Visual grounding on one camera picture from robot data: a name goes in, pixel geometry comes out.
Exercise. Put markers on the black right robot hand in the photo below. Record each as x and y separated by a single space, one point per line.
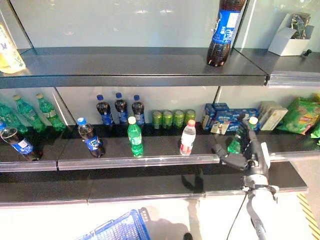
240 160

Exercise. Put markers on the green soda bottle yellow cap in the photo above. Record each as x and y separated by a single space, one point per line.
28 112
135 140
233 147
51 115
8 117

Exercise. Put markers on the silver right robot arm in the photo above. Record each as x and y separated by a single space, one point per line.
262 210

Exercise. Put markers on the green drink can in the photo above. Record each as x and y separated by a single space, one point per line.
157 119
190 117
167 119
179 119

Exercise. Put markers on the blue plastic shopping basket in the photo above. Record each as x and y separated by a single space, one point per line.
125 227

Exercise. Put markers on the yellow drink pouch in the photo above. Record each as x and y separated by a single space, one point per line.
7 57

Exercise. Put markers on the gold price tag holder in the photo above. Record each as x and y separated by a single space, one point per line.
218 128

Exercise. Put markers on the long blue cookie box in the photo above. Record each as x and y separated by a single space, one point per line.
232 116

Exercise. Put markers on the beige carton box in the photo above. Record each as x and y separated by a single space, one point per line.
272 116

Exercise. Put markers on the water bottle red cap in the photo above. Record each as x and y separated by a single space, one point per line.
188 140

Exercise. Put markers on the green chips bag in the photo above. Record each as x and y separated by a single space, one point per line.
302 116
316 131

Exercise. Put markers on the yellow black hazard tape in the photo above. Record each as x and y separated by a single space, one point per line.
310 212

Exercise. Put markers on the black robot foot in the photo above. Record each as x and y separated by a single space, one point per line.
188 236

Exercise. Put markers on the cola bottle blue cap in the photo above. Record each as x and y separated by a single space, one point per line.
91 140
105 111
138 110
121 108
21 145

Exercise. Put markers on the black low shelf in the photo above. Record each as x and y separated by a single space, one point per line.
125 187

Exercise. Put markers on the small black clip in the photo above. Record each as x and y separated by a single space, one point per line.
307 52

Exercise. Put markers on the white open cardboard box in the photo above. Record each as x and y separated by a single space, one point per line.
287 42

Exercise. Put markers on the large cola bottle blue label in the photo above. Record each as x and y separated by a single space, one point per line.
222 32

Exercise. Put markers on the dark grey metal shelf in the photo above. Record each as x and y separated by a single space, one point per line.
125 67

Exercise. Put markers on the dark shiny snack packet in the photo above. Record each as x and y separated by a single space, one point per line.
300 25

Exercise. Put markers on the black shelf with clear rail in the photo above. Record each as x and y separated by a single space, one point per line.
155 157

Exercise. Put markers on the grey shelf with clear rail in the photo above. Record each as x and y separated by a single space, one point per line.
292 72

